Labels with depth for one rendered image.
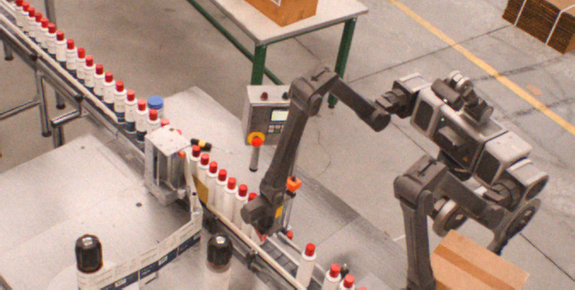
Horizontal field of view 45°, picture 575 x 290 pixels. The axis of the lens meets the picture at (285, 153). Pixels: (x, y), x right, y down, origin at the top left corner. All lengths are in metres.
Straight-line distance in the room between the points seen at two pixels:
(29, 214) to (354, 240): 1.24
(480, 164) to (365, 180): 2.00
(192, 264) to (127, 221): 0.31
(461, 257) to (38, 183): 1.63
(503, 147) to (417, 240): 0.49
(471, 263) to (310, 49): 3.09
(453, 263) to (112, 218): 1.24
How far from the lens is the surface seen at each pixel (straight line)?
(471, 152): 2.31
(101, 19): 5.35
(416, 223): 1.88
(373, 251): 2.74
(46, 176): 2.92
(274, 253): 2.59
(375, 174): 4.29
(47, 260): 2.57
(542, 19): 6.10
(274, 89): 2.32
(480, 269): 2.44
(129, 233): 2.62
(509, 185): 2.20
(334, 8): 4.21
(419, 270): 2.02
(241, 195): 2.52
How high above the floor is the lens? 2.87
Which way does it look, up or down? 42 degrees down
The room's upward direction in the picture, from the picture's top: 10 degrees clockwise
